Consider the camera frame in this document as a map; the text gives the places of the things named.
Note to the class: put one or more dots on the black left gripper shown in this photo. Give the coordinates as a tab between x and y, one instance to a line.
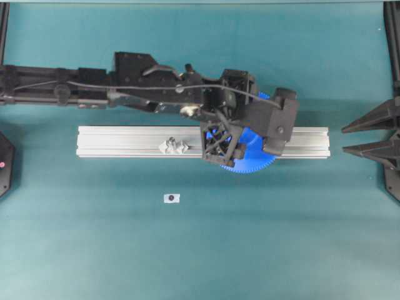
225	97

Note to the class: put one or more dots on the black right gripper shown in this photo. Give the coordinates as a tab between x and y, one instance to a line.
383	117

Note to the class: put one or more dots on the large blue gear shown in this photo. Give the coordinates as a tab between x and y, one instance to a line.
255	159

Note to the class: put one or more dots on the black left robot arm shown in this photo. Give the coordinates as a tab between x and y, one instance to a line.
137	81

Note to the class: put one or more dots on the white marker sticker with dot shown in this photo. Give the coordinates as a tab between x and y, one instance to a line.
171	198

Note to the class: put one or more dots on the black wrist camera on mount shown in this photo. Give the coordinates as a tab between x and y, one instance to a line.
273	124

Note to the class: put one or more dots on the aluminium extrusion rail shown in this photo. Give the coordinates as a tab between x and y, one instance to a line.
144	142

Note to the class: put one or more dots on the steel shaft at rail middle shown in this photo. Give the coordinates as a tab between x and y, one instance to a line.
171	145

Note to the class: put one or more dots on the clear bracket beside middle shaft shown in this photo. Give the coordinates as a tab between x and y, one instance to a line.
164	148

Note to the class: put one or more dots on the black right frame post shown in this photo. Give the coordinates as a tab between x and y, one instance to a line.
391	20

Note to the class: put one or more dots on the black frame post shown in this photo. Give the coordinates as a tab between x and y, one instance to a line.
4	17
391	20

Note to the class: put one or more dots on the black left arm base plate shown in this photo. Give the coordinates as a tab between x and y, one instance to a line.
7	160

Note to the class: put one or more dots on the black left frame post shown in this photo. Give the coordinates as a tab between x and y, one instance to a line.
4	17

